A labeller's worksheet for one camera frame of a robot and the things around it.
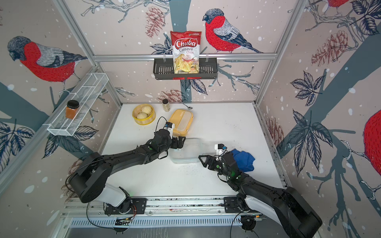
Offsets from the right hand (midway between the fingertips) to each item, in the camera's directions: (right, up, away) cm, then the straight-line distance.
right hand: (202, 157), depth 82 cm
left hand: (-12, +12, +5) cm, 18 cm away
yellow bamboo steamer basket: (-37, +22, +24) cm, 49 cm away
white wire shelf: (-67, +39, +3) cm, 78 cm away
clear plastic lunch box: (-6, +1, +9) cm, 11 cm away
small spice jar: (-26, +32, +28) cm, 50 cm away
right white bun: (-41, +29, +28) cm, 57 cm away
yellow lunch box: (-12, +21, +18) cm, 30 cm away
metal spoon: (-9, +30, +36) cm, 48 cm away
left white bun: (-43, +24, +24) cm, 55 cm away
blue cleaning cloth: (+26, -2, +3) cm, 26 cm away
